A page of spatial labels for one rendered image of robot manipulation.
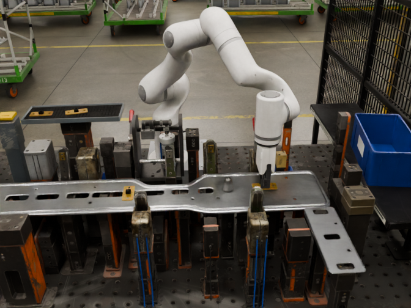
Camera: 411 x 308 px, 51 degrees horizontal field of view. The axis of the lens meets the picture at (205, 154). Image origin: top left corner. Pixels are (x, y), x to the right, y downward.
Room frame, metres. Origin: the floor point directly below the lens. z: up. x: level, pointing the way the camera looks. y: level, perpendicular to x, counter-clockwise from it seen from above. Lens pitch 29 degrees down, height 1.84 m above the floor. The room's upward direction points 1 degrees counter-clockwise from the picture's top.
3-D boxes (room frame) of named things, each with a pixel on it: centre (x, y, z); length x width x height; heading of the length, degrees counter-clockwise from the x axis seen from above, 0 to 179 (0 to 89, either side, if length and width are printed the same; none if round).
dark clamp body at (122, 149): (1.41, 0.30, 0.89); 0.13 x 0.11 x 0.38; 2
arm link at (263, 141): (1.24, -0.20, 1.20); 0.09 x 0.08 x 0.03; 2
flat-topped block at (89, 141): (1.54, 0.51, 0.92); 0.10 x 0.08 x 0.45; 92
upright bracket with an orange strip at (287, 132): (1.40, -0.30, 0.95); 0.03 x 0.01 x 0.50; 92
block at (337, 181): (1.23, -0.47, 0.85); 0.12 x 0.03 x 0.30; 2
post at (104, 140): (1.43, 0.37, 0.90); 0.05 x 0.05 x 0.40; 2
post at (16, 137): (1.53, 0.77, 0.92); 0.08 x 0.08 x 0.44; 2
